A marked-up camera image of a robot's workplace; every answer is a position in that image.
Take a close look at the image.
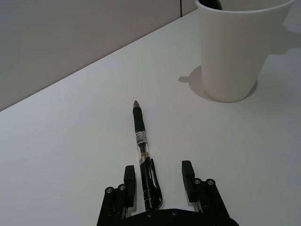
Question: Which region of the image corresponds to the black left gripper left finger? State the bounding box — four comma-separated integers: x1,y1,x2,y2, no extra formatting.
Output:
96,165,136,226

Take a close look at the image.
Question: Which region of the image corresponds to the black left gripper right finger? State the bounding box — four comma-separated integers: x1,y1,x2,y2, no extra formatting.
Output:
181,160,232,218

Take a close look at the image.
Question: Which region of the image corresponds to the black clear-barrel pen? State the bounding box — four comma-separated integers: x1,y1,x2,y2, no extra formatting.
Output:
132,100,164,211

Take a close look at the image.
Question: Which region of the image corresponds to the white paper cup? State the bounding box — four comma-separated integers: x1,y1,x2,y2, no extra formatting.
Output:
195,0,298,103

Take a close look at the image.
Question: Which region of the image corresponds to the black pen in cup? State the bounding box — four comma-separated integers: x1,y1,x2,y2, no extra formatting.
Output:
198,0,223,10

